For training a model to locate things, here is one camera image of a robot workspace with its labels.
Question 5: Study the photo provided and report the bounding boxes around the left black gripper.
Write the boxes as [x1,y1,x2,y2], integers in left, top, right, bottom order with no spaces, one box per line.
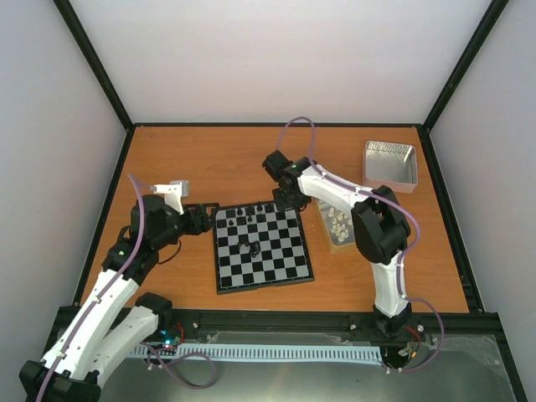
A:
[153,203,220,249]

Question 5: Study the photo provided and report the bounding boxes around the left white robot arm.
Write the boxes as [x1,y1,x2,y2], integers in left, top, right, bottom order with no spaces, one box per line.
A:
[19,195,212,401]

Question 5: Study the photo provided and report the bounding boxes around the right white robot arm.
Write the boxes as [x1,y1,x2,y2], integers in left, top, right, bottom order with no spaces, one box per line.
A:
[262,150,412,339]

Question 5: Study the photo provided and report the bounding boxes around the open metal tin with pieces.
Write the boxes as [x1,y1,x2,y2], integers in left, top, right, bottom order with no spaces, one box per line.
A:
[316,199,356,254]

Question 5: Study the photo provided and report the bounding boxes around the white chess pieces in tin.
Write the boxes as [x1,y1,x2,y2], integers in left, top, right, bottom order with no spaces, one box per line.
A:
[326,207,353,245]

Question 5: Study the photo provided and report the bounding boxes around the black chess pieces cluster centre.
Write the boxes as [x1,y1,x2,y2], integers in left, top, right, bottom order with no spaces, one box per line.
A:
[238,240,260,258]

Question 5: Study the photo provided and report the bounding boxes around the small circuit board with led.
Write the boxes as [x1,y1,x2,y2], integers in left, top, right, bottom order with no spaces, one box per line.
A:
[161,327,184,348]

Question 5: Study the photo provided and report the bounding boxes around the black and silver chessboard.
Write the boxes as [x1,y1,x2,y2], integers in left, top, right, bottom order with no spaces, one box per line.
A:
[213,202,314,295]

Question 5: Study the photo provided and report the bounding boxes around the pink-rimmed metal tin lid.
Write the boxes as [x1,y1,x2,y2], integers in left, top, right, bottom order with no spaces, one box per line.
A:
[363,141,419,193]

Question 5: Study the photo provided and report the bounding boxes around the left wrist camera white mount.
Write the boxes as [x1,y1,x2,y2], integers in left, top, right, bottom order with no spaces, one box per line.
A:
[151,180,189,215]

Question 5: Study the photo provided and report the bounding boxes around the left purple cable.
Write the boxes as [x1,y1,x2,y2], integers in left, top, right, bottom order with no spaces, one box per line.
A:
[35,173,156,402]

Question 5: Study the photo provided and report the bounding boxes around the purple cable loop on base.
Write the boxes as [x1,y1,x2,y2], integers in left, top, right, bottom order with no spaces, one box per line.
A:
[142,341,219,389]

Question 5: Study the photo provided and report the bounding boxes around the light blue cable duct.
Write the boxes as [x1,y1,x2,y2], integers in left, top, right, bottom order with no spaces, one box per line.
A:
[133,341,383,363]

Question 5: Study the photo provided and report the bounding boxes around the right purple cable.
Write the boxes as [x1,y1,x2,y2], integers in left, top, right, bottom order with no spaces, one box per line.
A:
[278,116,445,374]

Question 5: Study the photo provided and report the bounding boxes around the black frame rail front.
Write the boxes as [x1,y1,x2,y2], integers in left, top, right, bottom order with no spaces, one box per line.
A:
[164,309,502,337]

